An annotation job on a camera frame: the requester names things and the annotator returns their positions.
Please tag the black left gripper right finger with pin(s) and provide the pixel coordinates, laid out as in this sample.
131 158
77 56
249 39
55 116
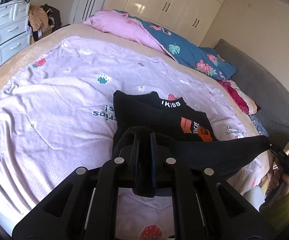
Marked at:
205 205

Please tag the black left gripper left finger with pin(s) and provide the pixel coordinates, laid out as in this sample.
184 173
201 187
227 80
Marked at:
84 205

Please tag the black kids sweater orange patches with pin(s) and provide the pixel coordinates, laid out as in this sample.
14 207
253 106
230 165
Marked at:
187 133

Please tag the pile of clothes in corner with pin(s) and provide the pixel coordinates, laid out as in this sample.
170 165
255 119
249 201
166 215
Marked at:
43 20

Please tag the person's right hand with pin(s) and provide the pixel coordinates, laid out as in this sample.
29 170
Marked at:
276 178

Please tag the grey padded headboard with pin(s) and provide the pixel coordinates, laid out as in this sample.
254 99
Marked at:
263 88

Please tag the red and cream pillow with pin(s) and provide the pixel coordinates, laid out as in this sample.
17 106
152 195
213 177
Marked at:
243 101

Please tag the lilac strawberry print bedsheet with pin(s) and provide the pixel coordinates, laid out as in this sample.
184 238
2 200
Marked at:
57 113

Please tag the pink and blue floral quilt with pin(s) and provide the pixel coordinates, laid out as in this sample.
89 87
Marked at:
121 24

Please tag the cream glossy wardrobe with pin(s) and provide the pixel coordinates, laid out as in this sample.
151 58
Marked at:
190 19

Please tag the white plastic drawer cabinet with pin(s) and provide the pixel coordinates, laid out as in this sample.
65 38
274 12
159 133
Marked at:
15 33

